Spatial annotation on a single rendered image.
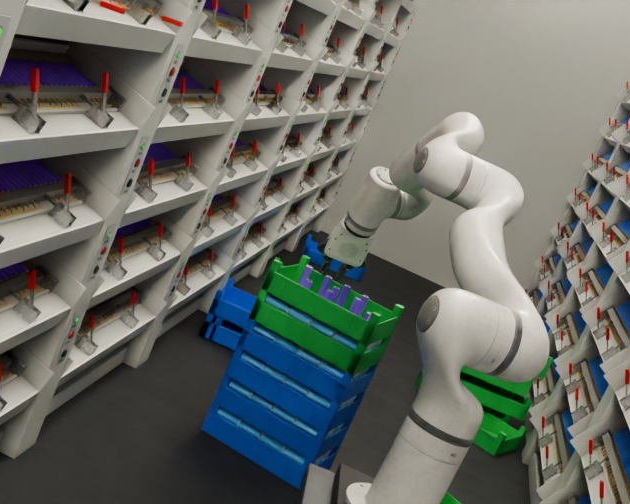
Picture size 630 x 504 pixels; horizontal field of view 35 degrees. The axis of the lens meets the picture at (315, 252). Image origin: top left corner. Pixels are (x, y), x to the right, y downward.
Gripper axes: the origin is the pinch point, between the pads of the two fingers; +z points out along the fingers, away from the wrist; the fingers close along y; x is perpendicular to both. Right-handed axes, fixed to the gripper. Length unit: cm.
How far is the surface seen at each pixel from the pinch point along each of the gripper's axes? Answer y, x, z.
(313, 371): 1.7, -25.3, 11.4
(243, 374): -12.2, -22.1, 23.6
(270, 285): -14.6, -11.0, 3.0
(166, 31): -58, -33, -63
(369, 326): 8.6, -21.9, -5.2
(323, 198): 38, 232, 139
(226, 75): -42, 30, -23
